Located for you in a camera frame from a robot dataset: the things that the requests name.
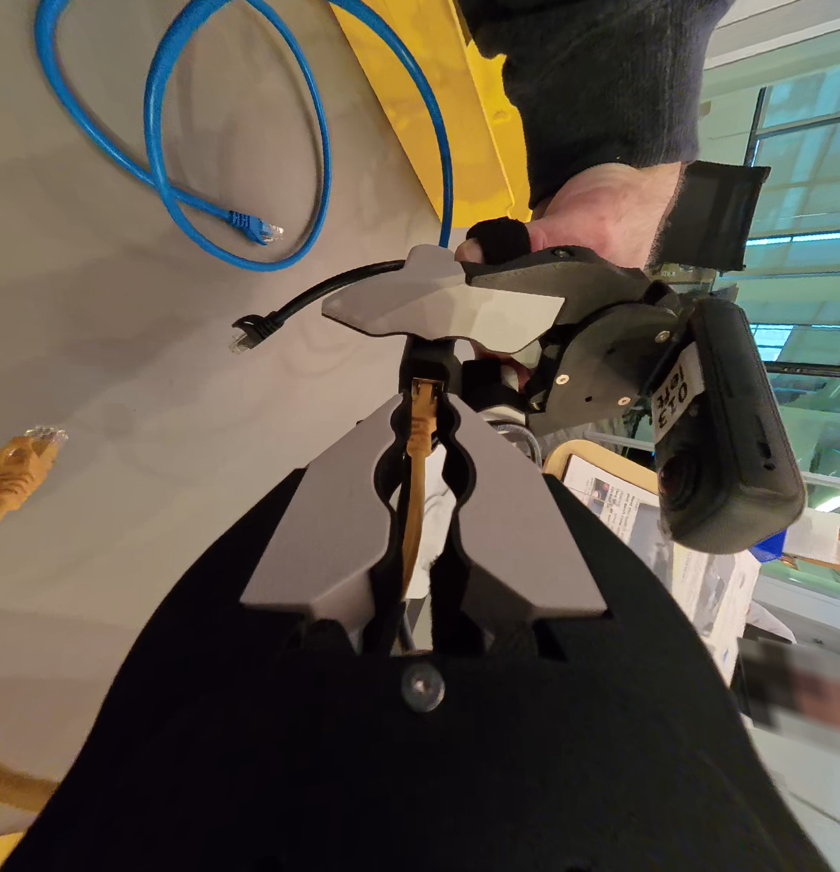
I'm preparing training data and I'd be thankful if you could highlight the black ethernet cable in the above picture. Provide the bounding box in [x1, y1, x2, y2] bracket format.
[230, 260, 408, 354]

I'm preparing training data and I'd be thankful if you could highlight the yellow divided plastic bin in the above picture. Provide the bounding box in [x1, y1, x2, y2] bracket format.
[328, 0, 534, 227]

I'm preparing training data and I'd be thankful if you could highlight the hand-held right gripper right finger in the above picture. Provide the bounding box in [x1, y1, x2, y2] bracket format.
[442, 397, 609, 634]

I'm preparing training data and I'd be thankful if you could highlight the black network switch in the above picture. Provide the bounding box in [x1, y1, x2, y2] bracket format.
[398, 336, 465, 399]

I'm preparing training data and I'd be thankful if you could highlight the printed instruction sheet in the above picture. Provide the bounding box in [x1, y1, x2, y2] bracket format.
[563, 455, 763, 658]

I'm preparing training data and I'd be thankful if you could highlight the white box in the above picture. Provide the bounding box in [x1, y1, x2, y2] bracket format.
[786, 507, 840, 565]

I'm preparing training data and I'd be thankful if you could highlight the person's left hand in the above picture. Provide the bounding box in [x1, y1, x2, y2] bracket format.
[454, 161, 686, 273]

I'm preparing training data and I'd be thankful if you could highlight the person's left forearm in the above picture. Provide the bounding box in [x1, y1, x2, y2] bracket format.
[459, 0, 736, 211]

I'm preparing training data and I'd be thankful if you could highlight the wooden board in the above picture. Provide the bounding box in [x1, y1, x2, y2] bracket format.
[541, 438, 763, 679]

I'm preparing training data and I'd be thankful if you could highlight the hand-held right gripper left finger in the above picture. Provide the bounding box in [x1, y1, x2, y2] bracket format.
[240, 392, 406, 633]

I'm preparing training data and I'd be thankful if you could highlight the blue ethernet cable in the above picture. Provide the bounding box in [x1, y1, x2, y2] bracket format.
[33, 0, 456, 275]

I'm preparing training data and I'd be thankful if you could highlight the yellow ethernet cable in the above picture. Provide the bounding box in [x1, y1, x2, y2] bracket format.
[0, 377, 441, 816]

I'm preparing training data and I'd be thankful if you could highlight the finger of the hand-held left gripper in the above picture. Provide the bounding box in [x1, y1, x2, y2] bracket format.
[321, 244, 568, 357]

